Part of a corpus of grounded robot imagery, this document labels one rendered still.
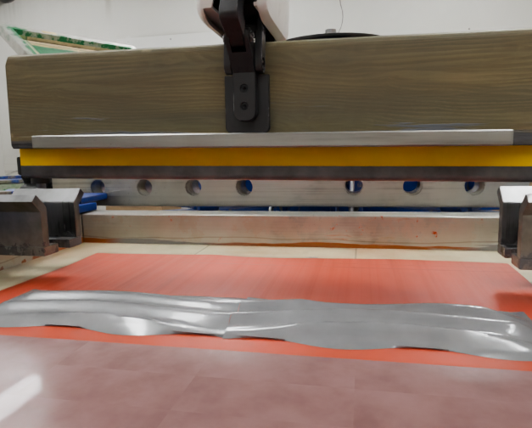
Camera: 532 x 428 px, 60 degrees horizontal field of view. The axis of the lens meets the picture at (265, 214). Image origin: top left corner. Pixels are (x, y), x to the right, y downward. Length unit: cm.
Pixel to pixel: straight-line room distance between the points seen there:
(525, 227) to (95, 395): 28
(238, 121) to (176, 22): 465
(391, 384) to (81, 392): 14
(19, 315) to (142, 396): 14
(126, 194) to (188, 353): 41
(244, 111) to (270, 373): 18
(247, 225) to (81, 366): 30
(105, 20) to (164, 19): 63
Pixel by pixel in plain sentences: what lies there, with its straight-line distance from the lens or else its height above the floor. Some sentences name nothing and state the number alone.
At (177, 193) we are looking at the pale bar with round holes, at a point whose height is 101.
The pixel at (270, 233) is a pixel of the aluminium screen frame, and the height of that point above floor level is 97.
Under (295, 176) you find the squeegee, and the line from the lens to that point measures 35.
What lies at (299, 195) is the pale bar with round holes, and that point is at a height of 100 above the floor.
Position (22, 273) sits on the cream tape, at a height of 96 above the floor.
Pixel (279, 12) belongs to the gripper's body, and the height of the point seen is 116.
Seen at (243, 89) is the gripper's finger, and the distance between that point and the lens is 34.
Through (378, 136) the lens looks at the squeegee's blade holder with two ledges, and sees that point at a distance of 32.
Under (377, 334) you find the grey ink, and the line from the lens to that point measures 27.
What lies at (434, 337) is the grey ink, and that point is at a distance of 28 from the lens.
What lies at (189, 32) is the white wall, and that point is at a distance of 491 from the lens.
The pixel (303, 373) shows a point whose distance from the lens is 24.
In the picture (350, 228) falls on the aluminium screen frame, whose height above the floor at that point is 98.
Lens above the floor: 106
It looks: 8 degrees down
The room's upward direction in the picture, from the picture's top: 1 degrees counter-clockwise
